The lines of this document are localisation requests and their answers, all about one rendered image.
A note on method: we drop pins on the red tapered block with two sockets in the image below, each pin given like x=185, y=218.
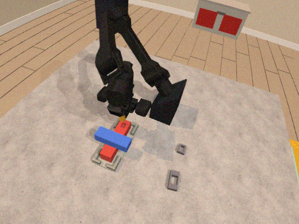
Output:
x=108, y=152

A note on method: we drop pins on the orange-yellow rectangular block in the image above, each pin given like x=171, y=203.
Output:
x=122, y=118

